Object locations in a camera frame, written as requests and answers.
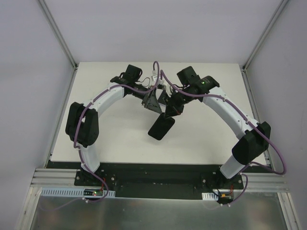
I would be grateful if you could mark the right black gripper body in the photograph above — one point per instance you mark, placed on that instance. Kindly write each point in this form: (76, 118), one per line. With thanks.
(174, 102)

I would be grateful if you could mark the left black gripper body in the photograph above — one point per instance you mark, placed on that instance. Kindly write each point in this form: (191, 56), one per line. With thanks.
(146, 98)

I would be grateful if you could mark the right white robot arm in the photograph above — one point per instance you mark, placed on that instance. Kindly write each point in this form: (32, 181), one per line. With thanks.
(253, 137)

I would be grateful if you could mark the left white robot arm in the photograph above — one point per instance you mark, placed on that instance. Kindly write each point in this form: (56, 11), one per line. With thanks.
(82, 125)

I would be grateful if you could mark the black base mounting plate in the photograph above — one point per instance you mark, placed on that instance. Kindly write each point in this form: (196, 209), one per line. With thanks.
(158, 181)

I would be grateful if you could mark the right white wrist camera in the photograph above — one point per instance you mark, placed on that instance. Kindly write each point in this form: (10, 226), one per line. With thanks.
(167, 88)

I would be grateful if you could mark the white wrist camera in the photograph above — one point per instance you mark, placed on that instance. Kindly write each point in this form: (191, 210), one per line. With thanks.
(154, 77)
(167, 88)

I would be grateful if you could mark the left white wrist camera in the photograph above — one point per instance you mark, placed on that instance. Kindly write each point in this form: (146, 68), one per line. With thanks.
(154, 77)

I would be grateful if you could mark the right white cable duct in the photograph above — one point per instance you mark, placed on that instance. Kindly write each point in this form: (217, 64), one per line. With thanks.
(210, 196)

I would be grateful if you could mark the aluminium frame rail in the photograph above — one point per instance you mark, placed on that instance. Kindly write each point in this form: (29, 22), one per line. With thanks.
(53, 177)

